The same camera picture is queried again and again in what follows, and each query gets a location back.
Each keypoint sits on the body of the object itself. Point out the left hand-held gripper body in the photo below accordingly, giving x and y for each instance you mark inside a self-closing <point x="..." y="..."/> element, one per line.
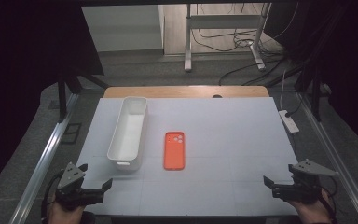
<point x="71" y="179"/>

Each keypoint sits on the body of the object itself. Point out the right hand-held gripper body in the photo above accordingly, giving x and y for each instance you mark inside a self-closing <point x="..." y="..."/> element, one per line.
<point x="304" y="186"/>

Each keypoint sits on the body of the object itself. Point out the orange phone case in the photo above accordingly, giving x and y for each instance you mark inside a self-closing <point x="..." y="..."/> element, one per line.
<point x="174" y="152"/>

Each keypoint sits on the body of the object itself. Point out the person's right hand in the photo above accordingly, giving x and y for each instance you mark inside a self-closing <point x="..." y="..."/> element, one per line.
<point x="312" y="213"/>

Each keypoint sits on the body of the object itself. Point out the person's left hand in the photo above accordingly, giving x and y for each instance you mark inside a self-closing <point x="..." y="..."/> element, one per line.
<point x="63" y="214"/>

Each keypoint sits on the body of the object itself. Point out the white power strip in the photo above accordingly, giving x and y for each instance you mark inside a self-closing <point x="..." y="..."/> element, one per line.
<point x="289" y="122"/>

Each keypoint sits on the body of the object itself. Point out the white plastic storage bin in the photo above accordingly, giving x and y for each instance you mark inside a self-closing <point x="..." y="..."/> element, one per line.
<point x="127" y="133"/>

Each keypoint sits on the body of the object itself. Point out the white board table cover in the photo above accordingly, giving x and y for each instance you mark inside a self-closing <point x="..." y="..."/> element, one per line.
<point x="223" y="140"/>

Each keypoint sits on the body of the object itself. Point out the black metal stand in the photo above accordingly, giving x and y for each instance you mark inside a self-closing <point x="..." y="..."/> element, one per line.
<point x="315" y="93"/>
<point x="62" y="96"/>

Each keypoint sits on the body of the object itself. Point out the black curtain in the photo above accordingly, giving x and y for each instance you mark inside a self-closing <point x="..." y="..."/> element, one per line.
<point x="348" y="62"/>
<point x="18" y="77"/>

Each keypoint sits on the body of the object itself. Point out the wooden table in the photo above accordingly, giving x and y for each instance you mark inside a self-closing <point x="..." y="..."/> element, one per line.
<point x="183" y="92"/>

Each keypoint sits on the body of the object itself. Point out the aluminium floor rail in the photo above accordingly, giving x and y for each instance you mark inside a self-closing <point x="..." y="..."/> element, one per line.
<point x="335" y="161"/>
<point x="43" y="161"/>

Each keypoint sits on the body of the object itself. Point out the white metal desk frame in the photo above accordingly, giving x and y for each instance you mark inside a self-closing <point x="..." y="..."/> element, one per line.
<point x="220" y="21"/>

